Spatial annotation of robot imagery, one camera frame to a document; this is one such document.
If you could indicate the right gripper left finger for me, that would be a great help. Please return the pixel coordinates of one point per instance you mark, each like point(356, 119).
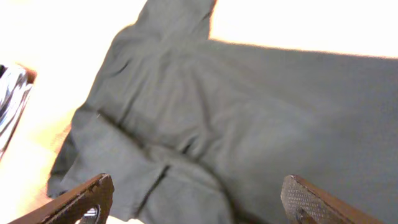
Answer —
point(88, 203)

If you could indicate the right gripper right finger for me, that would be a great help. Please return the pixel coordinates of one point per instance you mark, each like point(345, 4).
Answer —
point(305, 203)

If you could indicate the black t-shirt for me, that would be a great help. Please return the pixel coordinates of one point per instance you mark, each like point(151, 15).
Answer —
point(192, 130)

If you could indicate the light blue folded jeans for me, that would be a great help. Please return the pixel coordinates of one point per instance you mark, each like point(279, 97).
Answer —
point(16, 84)

